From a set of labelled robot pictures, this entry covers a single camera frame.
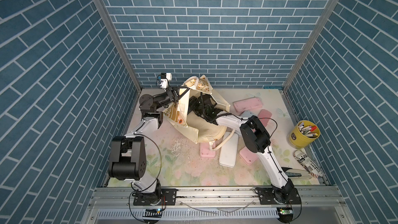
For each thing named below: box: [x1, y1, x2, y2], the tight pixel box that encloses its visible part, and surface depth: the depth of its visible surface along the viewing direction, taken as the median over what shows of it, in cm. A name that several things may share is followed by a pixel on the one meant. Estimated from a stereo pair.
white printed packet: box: [293, 149, 324, 179], surface depth 84 cm
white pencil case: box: [218, 132, 239, 168], surface depth 88 cm
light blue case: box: [239, 109, 255, 118], surface depth 107 cm
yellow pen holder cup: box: [286, 119, 321, 149], surface depth 86 cm
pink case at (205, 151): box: [200, 142, 217, 158], surface depth 86 cm
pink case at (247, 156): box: [238, 146, 259, 166], surface depth 86 cm
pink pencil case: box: [233, 96, 263, 112], surface depth 111 cm
